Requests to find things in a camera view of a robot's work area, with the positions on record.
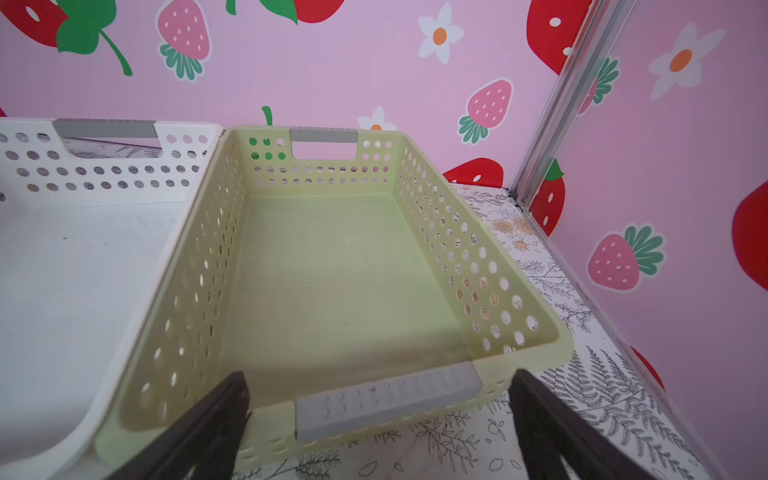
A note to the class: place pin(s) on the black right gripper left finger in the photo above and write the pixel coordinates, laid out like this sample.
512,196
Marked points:
203,443

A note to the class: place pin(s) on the right green perforated basket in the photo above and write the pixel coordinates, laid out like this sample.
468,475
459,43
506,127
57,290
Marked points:
347,281

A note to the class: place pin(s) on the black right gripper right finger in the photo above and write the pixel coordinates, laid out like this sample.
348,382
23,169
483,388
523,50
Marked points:
552,436

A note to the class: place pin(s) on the white perforated basket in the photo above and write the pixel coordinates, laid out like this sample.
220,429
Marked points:
87,207

